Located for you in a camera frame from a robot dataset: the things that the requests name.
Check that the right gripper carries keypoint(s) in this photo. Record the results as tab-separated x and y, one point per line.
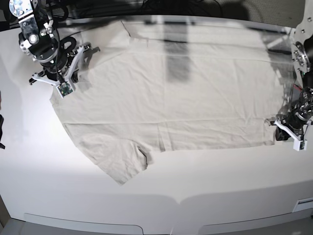
54	71

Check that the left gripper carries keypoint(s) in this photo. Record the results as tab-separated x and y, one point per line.
294	116

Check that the light grey T-shirt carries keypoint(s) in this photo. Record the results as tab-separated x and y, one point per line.
172	87

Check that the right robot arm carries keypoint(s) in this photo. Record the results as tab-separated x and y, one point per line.
40	39

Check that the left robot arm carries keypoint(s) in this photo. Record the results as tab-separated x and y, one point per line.
302	57

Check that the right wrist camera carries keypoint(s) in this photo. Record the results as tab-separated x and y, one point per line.
64	89

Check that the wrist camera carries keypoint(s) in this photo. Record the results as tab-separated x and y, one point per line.
64	89
300	145

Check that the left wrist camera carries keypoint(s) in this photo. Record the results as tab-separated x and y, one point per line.
300	145

